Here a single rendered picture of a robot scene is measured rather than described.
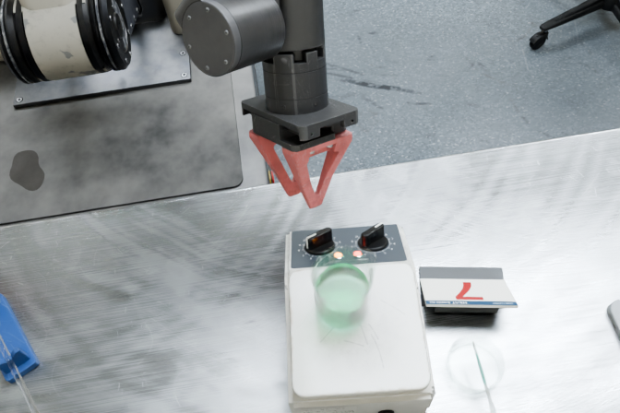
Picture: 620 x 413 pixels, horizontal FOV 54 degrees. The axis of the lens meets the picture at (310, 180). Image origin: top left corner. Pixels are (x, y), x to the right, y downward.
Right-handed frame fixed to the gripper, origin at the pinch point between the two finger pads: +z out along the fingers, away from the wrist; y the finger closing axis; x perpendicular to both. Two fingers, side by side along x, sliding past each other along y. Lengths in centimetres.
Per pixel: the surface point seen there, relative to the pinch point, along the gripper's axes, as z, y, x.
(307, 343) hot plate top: 9.6, 8.5, -6.7
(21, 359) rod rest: 14.4, -13.5, -27.1
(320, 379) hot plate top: 11.3, 11.3, -7.5
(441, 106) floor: 33, -70, 99
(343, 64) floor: 23, -99, 87
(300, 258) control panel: 7.2, 0.0, -1.1
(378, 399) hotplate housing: 13.9, 14.3, -3.6
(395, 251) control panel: 7.1, 5.7, 6.9
